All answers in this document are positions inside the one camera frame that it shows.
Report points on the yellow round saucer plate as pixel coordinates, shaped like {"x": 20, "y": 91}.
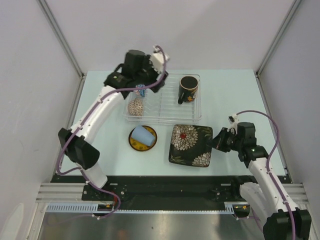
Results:
{"x": 139, "y": 146}

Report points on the light blue plastic cup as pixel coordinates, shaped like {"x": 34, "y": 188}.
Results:
{"x": 142, "y": 135}

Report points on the white slotted cable duct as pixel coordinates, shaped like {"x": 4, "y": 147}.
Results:
{"x": 99, "y": 208}

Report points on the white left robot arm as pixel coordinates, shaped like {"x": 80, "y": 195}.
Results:
{"x": 76, "y": 141}

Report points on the black floral square plate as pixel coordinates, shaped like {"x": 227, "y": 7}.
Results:
{"x": 190, "y": 145}

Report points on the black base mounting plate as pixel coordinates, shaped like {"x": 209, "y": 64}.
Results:
{"x": 177, "y": 191}

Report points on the red lacquer cup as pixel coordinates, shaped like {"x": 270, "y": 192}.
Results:
{"x": 188, "y": 87}

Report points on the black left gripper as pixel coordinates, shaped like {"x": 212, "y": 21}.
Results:
{"x": 147, "y": 64}

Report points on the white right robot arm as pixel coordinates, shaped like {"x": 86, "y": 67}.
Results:
{"x": 280, "y": 217}

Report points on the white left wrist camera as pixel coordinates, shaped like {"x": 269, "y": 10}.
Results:
{"x": 158, "y": 59}

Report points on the white wire dish rack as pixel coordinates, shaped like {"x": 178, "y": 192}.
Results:
{"x": 162, "y": 107}

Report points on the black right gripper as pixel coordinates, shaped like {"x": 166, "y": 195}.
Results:
{"x": 218, "y": 141}

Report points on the aluminium frame rail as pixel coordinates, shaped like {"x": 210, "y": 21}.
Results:
{"x": 60, "y": 193}

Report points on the blue patterned bowl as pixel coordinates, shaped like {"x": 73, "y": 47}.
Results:
{"x": 140, "y": 91}

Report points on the brown patterned bowl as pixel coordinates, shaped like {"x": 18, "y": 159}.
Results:
{"x": 136, "y": 107}

